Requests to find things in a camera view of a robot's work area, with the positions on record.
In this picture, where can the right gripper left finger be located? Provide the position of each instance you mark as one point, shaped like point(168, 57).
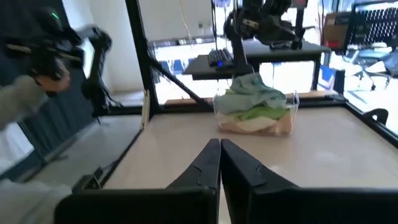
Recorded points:
point(205, 174)

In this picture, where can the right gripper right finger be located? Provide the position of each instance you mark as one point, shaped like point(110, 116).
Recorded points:
point(242, 177)

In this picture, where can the white towel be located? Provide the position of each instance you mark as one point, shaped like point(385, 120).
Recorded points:
point(245, 124)

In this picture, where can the pale pink towel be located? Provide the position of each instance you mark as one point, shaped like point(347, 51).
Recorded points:
point(283, 126)

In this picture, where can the sage green towel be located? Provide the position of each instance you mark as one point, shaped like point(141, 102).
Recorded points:
point(248, 93)

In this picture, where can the lime green towel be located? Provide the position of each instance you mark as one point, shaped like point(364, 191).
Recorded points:
point(264, 112)

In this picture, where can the person's forearm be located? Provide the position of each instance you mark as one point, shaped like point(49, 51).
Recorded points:
point(18, 99)

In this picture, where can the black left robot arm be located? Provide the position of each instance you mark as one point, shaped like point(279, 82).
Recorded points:
point(241, 56)

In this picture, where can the gray side desk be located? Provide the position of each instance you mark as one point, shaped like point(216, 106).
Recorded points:
point(267, 55)

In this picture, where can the black screw clamp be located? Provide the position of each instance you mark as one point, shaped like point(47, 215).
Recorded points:
point(297, 45)

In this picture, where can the black keyboard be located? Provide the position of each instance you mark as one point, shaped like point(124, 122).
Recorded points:
point(219, 57)

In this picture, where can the brown cardboard box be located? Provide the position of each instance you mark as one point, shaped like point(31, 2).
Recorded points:
point(335, 34)

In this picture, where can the blue chair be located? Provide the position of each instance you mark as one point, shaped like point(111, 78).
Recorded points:
point(328, 77)
point(177, 67)

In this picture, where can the clear plastic bin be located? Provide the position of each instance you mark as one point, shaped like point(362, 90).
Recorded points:
point(293, 119)

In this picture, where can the white label strip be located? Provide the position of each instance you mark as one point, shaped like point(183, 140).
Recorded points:
point(146, 109)

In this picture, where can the black mesh chair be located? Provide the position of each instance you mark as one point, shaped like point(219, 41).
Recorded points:
point(373, 28)

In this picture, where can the person's hand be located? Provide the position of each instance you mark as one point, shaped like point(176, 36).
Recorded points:
point(53, 82)

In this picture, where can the black frame hook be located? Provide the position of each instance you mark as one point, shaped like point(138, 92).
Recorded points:
point(384, 113)

